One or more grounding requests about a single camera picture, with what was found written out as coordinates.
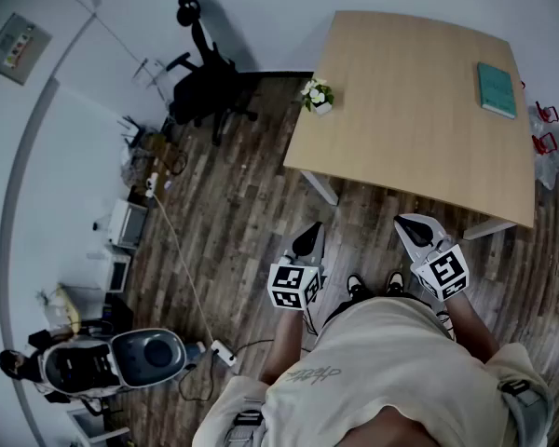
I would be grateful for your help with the grey wall trunking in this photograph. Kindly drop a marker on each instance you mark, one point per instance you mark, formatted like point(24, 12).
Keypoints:
point(4, 259)

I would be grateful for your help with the black office chair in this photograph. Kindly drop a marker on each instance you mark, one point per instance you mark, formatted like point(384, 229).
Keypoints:
point(200, 91)

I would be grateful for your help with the white table leg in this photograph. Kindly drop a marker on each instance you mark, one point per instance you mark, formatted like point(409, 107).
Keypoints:
point(323, 189)
point(486, 230)

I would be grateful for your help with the person's right forearm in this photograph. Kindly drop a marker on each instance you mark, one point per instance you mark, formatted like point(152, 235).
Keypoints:
point(475, 329)

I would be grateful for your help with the person's left shoe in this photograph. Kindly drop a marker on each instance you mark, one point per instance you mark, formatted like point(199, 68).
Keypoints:
point(356, 287)

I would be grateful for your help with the white power strip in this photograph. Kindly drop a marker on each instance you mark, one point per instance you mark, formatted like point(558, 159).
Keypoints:
point(152, 185)
point(223, 352)

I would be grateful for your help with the teal book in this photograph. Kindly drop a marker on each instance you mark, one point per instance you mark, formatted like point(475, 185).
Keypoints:
point(496, 90)

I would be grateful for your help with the brown cardboard box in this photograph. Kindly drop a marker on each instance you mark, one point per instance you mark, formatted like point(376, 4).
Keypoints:
point(160, 154)

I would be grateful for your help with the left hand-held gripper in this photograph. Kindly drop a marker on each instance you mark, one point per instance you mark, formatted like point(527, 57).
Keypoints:
point(289, 282)

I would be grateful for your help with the person's right shoe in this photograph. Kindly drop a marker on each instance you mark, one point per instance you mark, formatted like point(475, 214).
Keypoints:
point(395, 283)

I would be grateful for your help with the grey padded chair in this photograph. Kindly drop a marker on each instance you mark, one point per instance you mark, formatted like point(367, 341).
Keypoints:
point(149, 356)

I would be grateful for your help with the person's cream t-shirt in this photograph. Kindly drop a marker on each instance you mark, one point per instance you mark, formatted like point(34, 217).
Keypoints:
point(400, 352)

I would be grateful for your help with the white metal case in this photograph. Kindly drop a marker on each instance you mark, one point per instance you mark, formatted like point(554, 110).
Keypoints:
point(126, 224)
point(116, 273)

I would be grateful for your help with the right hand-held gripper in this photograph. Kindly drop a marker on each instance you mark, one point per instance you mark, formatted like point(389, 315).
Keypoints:
point(442, 270)

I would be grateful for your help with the person's left forearm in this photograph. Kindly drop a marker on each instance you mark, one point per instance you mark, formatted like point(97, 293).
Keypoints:
point(282, 342)

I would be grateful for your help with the person's black trousers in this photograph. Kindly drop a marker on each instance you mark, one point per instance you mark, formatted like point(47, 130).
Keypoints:
point(337, 312)

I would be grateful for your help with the white shelf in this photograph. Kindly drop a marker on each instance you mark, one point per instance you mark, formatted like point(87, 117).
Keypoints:
point(93, 429)

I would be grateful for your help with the small white flower pot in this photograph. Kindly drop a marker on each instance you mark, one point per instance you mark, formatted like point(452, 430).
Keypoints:
point(317, 96)

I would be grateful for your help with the black router with antennas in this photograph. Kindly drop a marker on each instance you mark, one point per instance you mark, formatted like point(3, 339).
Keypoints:
point(135, 133)

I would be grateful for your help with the yellow plastic bag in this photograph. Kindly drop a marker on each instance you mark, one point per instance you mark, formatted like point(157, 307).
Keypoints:
point(67, 305)

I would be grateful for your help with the person's shoe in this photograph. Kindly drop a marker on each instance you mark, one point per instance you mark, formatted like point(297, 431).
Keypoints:
point(395, 283)
point(356, 287)

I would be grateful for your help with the grey electrical wall panel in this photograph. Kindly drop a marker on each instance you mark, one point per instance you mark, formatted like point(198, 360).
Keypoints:
point(16, 49)

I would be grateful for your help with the clear acrylic stand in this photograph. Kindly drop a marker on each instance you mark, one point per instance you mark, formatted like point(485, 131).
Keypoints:
point(151, 75)

